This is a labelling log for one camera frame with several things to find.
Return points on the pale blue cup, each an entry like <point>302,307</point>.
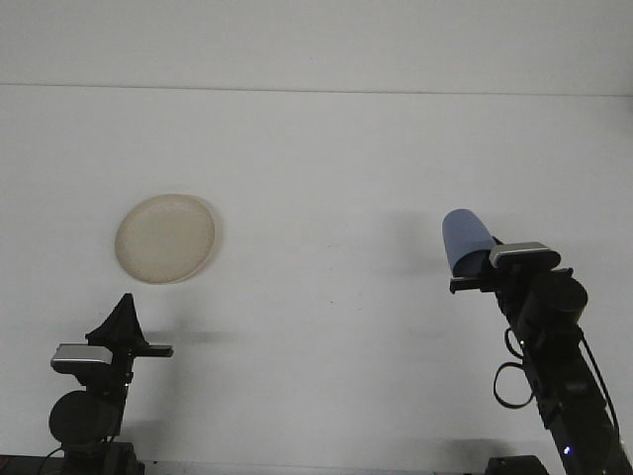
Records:
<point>462,237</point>

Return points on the pale round plate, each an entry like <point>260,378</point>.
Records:
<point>165,240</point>

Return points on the dark robot platform edge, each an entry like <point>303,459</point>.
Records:
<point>22,465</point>

